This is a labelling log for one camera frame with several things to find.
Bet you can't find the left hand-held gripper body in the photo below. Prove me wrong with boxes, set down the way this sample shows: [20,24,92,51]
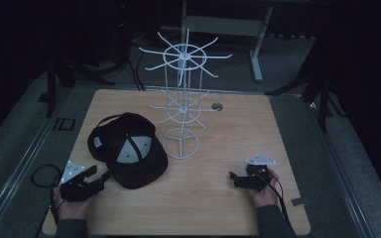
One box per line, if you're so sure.
[60,160,104,203]

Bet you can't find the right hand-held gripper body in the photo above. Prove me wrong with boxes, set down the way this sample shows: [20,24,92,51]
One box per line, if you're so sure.
[243,154,277,191]

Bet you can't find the black cap with grey panels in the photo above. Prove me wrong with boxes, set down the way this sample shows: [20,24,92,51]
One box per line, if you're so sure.
[104,134,169,190]

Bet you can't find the person's left hand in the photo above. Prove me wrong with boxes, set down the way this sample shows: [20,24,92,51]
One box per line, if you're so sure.
[53,184,95,221]

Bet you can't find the person's right hand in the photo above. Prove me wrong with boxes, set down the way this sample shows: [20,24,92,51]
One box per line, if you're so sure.
[243,167,282,210]

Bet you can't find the grey tape strip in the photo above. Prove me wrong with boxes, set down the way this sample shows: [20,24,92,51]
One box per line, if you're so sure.
[290,196,312,207]

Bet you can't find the black tripod stand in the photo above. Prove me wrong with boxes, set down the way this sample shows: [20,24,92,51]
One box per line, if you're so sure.
[44,54,115,119]
[266,49,346,134]

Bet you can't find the right hand-held gripper cable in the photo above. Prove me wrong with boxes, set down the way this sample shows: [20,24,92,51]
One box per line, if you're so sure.
[254,170,294,232]

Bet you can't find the hand-held gripper cable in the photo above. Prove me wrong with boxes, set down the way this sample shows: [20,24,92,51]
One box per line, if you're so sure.
[254,170,294,232]
[30,164,64,226]

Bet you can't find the left hand-held gripper cable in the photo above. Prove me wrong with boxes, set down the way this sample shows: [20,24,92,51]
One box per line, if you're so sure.
[30,164,64,226]

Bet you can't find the black rectangular floor bracket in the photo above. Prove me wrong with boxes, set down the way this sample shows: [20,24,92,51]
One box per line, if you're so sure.
[52,117,77,132]

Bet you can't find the black floor cables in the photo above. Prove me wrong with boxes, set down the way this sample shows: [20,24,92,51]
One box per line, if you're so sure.
[125,49,147,92]

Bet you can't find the white wire hat rack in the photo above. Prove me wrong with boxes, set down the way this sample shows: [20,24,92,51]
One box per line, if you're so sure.
[138,28,233,161]

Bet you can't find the grey metal desk frame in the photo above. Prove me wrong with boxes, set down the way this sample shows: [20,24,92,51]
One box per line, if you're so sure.
[181,0,274,83]

